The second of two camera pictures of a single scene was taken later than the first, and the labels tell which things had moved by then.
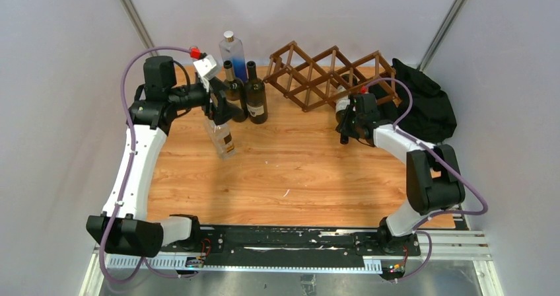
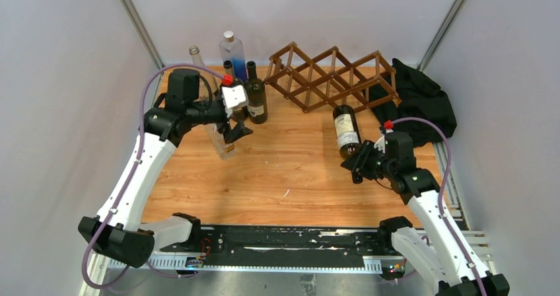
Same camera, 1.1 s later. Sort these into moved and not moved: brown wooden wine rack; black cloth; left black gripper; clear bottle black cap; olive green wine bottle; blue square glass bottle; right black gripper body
Moved: left black gripper; right black gripper body
Not moved: blue square glass bottle; brown wooden wine rack; olive green wine bottle; clear bottle black cap; black cloth
